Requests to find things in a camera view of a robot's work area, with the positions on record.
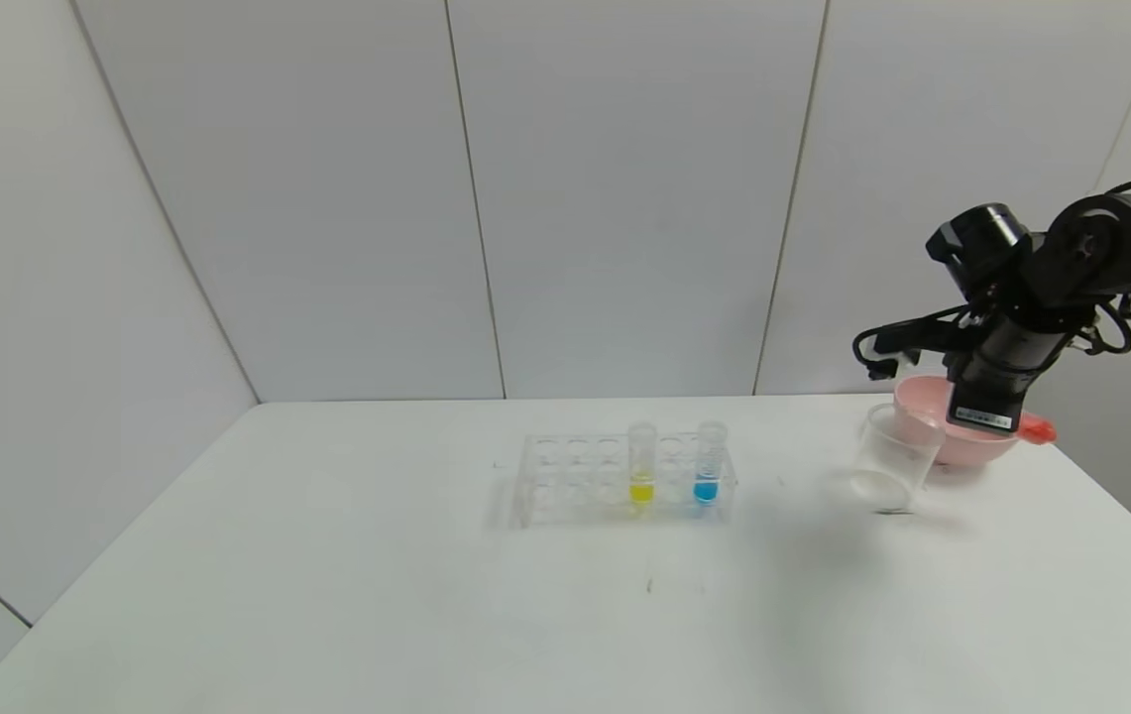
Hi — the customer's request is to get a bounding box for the test tube with yellow pigment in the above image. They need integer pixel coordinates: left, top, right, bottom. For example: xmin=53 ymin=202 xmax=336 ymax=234
xmin=627 ymin=423 xmax=658 ymax=507

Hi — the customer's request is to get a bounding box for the clear plastic test tube rack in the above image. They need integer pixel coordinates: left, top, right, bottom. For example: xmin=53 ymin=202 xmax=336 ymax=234
xmin=513 ymin=428 xmax=736 ymax=529

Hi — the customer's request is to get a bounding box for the test tube with blue pigment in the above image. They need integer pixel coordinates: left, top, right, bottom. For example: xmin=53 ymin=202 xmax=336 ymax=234
xmin=694 ymin=421 xmax=729 ymax=506

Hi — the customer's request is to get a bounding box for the clear glass beaker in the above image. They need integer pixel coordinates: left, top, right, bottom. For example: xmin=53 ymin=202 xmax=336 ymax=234
xmin=848 ymin=404 xmax=945 ymax=516

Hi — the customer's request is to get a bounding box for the pink bowl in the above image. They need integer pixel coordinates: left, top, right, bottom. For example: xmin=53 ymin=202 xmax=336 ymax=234
xmin=890 ymin=375 xmax=1027 ymax=469

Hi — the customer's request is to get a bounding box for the black camera cable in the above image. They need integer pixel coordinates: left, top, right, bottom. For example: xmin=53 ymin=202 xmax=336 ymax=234
xmin=852 ymin=307 xmax=967 ymax=370

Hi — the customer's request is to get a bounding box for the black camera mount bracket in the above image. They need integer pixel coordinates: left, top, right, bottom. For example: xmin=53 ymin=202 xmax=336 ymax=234
xmin=872 ymin=322 xmax=972 ymax=360

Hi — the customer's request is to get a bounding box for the black cable with white tag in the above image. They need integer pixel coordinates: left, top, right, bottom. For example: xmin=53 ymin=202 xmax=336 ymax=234
xmin=1071 ymin=288 xmax=1131 ymax=358

